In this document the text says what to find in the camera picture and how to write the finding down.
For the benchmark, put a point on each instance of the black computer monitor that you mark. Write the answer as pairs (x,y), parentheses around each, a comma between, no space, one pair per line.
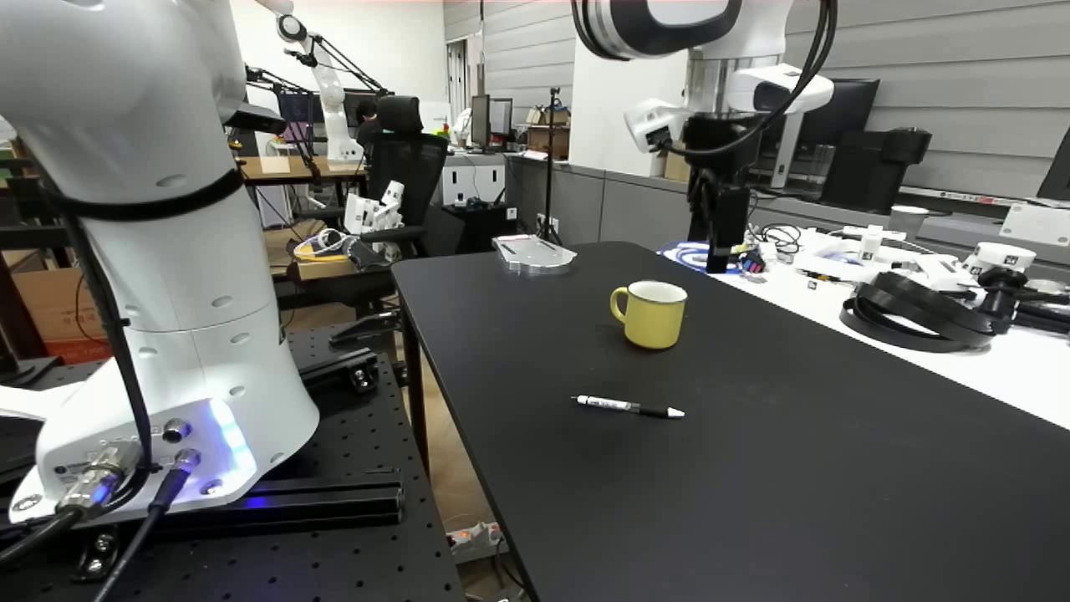
(841,110)

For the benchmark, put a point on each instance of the grey low cabinet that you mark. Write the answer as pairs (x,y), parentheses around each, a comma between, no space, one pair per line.
(601,206)

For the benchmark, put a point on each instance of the brown cardboard box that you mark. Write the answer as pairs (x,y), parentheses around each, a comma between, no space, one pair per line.
(50,304)

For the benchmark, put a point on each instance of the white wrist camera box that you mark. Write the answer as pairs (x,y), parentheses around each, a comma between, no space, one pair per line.
(652,120)

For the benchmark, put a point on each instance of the white papers pile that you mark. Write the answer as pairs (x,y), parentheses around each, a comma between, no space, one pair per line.
(857,254)

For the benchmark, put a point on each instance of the black perforated breadboard base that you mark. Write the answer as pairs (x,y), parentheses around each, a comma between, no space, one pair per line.
(336,556)

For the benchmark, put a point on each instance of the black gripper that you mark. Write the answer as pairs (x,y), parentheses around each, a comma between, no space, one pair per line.
(720,169)

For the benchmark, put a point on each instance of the black and silver pen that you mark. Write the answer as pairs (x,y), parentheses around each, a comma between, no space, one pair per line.
(629,406)

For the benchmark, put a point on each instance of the wooden desk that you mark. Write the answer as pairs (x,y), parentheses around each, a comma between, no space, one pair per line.
(295,169)

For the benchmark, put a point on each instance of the yellow ceramic cup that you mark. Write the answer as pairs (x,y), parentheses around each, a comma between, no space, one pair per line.
(649,319)

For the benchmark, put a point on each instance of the black office chair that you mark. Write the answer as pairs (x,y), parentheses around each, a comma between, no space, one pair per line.
(406,178)

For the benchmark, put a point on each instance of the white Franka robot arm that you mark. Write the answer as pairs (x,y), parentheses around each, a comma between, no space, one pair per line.
(168,278)

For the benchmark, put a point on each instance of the black box device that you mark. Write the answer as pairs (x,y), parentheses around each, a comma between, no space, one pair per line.
(881,169)

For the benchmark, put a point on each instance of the black aluminium rail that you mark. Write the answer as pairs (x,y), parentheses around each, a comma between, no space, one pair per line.
(323,502)

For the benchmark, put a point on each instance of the open cardboard carton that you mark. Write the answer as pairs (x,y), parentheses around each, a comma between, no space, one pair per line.
(675,169)

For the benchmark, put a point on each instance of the black table leg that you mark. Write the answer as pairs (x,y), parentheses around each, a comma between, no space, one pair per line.
(411,378)

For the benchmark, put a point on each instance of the blue packet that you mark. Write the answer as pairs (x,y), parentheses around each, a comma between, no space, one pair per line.
(688,254)

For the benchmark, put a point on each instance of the black tripod pole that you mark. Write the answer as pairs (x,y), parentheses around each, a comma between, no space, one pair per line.
(552,169)

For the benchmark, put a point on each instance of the white power adapter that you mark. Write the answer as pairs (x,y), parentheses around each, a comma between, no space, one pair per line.
(1004,254)

